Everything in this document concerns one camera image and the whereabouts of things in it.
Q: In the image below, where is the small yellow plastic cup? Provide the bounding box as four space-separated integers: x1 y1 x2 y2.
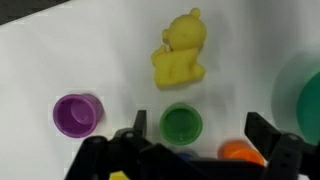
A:
108 171 129 180

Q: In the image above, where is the green plastic bowl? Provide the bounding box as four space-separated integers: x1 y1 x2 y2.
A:
271 49 320 146

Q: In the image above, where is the orange plastic cup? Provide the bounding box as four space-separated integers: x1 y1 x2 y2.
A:
218 139 266 167

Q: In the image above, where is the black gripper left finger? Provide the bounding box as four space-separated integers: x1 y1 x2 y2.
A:
64 109 174 180

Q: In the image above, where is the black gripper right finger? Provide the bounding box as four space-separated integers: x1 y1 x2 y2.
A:
244 111 320 180

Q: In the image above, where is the green plastic cup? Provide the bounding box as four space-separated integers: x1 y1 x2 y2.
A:
158 102 204 146

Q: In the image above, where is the dark blue plastic cup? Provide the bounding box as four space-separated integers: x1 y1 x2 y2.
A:
173 149 201 162

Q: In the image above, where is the yellow bear toy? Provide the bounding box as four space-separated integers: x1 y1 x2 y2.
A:
150 7 208 90

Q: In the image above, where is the purple plastic cup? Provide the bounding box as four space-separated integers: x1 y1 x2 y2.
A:
52 93 104 139

